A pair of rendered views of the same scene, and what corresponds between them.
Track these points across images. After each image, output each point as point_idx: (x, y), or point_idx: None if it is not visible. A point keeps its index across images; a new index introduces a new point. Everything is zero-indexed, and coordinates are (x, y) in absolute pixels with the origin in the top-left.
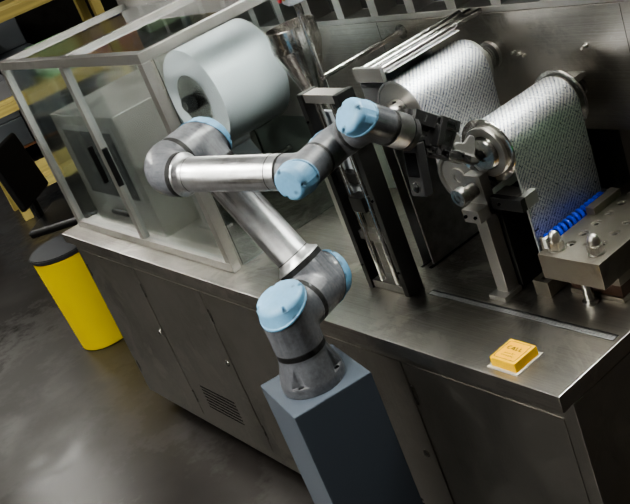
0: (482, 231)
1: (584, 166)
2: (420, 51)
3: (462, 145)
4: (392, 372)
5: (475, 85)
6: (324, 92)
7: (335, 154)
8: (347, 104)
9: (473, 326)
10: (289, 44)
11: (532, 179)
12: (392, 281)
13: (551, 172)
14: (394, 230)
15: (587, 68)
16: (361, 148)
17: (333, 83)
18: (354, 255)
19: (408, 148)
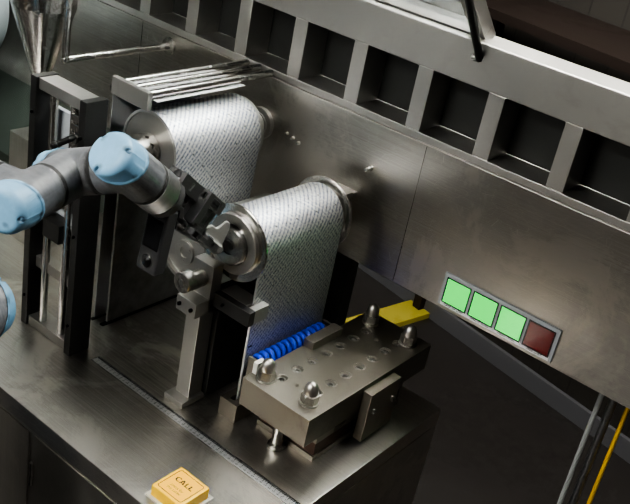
0: (189, 324)
1: (318, 291)
2: (197, 91)
3: (215, 230)
4: (13, 438)
5: (239, 154)
6: (70, 89)
7: (72, 191)
8: (114, 139)
9: (137, 428)
10: (37, 0)
11: (269, 292)
12: (53, 327)
13: (288, 289)
14: (84, 277)
15: (360, 190)
16: (105, 194)
17: (58, 56)
18: (11, 268)
19: (159, 215)
